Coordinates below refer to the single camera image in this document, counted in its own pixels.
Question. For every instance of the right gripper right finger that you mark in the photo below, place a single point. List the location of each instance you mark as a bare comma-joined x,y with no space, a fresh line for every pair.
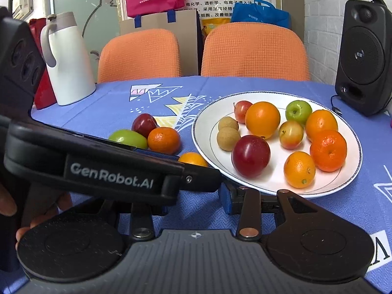
247,203

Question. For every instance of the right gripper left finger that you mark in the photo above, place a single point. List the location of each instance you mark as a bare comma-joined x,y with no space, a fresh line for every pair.
141,220

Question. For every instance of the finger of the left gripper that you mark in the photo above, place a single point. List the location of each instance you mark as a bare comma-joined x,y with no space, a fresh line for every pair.
195,178

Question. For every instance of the small orange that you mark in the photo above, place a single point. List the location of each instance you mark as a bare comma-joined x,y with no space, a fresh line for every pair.
299,169
193,158

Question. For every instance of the dark red plum front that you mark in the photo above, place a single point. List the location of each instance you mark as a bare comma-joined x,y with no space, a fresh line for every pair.
250,156

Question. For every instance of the dark red plum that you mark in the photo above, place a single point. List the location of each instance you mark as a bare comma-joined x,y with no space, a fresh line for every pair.
250,156
144,124

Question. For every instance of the large green mango apple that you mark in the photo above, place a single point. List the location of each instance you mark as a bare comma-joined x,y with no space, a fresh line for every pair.
129,137

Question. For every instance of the brown longan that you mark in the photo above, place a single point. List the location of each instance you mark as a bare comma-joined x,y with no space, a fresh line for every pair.
228,122
227,138

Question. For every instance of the dark red plum back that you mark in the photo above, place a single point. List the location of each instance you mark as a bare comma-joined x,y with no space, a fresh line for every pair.
144,124

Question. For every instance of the large orange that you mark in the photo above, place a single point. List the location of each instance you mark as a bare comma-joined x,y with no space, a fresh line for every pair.
320,120
262,119

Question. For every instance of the red-orange tangerine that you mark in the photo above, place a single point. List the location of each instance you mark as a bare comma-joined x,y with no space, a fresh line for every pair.
328,150

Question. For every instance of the small green apple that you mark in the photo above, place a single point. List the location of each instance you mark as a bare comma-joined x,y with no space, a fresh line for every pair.
298,111

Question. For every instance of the large orange front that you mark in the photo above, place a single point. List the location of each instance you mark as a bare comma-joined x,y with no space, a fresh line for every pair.
320,120

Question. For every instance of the pink-red plum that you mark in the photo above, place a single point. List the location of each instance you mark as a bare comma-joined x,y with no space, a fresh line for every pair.
240,110

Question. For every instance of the person's left hand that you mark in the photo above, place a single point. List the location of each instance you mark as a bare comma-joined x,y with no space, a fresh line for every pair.
42,204

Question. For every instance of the white oval plate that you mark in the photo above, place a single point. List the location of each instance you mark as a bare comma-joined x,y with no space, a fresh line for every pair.
204,134

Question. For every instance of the red thermos jug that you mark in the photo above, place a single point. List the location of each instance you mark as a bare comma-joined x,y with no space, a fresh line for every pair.
44,96

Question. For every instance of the left orange chair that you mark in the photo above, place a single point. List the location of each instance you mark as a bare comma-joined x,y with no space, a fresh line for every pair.
153,53

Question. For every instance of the orange chair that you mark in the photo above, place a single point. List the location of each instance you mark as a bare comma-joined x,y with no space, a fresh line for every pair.
255,50
153,53

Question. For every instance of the white thermos jug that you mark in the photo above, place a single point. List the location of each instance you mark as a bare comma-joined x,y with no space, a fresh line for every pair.
67,60

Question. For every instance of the right orange chair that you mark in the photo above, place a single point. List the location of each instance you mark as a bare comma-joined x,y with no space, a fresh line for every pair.
255,50

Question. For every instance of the brown paper bag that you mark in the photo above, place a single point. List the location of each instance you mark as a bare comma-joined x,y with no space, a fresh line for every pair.
184,24

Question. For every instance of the yellow snack bag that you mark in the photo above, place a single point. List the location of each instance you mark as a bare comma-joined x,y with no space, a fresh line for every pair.
211,23

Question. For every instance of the black speaker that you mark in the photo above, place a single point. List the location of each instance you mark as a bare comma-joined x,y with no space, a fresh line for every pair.
363,78

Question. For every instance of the blue plastic bag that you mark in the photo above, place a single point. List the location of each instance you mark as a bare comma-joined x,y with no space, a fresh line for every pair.
260,11

